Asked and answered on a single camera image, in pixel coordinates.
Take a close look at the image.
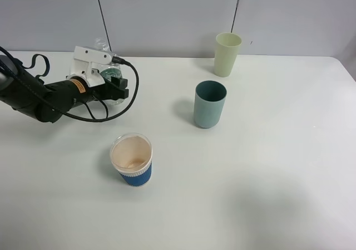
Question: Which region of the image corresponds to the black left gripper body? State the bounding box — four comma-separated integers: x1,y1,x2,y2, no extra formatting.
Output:
65,76,111,102

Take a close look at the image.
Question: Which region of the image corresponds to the paper cup with blue sleeve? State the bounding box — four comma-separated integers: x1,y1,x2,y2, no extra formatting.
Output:
110,133,153,187

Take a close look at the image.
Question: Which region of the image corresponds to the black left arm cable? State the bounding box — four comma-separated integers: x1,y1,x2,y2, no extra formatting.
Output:
0,46,140,124

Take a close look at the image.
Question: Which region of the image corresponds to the teal blue plastic cup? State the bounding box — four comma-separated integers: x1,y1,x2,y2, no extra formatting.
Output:
194,80,227,129

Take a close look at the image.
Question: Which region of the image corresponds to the clear bottle with green label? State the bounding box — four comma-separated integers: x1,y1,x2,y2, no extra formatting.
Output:
94,38,123,106

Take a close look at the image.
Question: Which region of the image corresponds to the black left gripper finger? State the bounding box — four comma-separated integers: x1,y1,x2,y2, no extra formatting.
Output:
107,89,129,101
111,77,128,89

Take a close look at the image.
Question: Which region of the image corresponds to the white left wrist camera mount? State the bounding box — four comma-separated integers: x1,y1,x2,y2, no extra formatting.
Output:
67,46,118,87

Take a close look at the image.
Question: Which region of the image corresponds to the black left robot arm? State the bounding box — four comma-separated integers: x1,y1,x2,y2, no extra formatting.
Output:
1,47,134,123

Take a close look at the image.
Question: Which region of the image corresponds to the pale yellow-green plastic cup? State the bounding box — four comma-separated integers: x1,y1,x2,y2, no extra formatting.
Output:
214,33,242,77

